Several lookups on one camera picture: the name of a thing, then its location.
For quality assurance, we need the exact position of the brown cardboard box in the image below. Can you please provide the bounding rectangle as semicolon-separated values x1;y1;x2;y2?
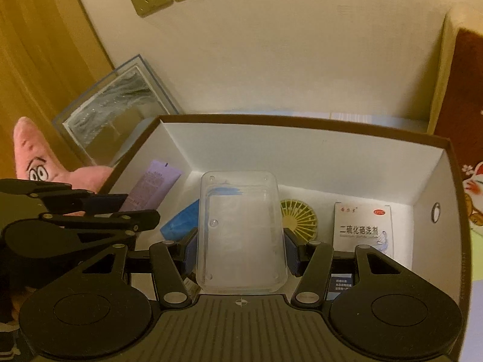
99;113;473;310

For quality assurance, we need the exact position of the yellow green handheld fan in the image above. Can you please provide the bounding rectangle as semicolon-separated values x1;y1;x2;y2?
280;200;318;242

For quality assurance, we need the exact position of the yellow wooden door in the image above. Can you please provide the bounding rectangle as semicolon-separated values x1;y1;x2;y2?
0;0;114;182

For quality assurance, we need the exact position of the purple tube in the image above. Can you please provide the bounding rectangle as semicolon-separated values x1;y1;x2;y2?
119;159;183;214

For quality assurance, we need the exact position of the clear plastic case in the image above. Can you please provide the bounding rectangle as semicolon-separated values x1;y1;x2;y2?
196;171;289;293

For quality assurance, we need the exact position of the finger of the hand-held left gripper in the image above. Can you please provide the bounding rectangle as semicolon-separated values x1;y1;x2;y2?
38;209;161;242
0;179;129;215

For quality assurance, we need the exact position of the pink star plush toy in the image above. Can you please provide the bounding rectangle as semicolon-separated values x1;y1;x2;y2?
13;116;114;215

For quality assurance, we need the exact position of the blue white medicine box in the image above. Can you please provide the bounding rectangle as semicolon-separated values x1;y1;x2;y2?
329;202;393;293

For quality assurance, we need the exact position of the framed grey picture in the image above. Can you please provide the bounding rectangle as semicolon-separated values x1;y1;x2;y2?
52;55;182;167

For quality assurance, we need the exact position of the brown cat print cushion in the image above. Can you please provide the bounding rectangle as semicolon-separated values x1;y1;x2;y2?
428;2;483;227

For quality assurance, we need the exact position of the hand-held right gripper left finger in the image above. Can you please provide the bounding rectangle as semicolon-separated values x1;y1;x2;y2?
75;228;199;308

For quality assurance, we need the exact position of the blue tube with white cap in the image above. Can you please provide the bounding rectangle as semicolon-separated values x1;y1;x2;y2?
160;198;200;240

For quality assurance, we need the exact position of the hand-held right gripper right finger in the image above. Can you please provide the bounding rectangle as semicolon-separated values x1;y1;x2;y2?
284;228;410;305

